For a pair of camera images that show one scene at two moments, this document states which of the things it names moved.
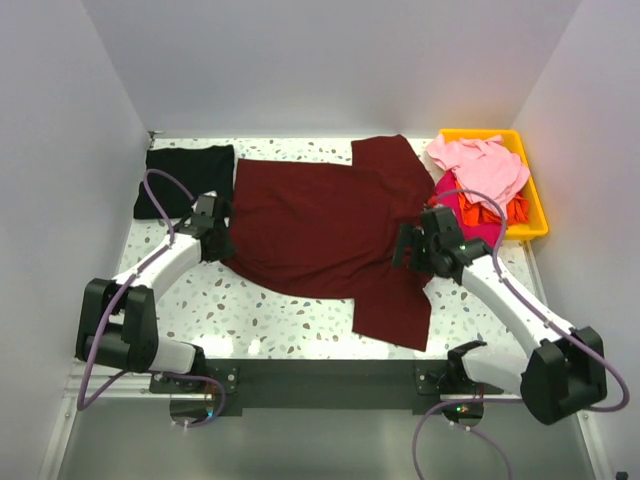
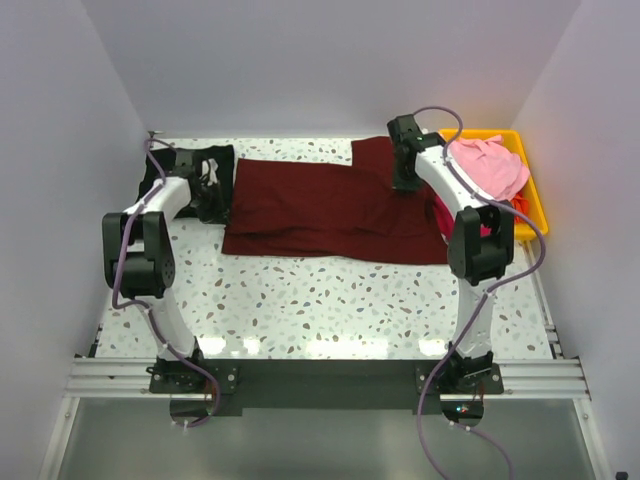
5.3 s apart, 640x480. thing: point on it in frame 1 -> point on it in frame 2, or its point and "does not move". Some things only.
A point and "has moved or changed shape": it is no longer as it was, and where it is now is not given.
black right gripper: x=405 y=238 -> x=401 y=184
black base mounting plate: x=418 y=385 does not move
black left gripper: x=226 y=249 -> x=218 y=214
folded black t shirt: x=177 y=177 does not move
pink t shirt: x=485 y=167 does not move
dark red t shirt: x=333 y=232 has moved or changed shape
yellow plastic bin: x=537 y=223 does not move
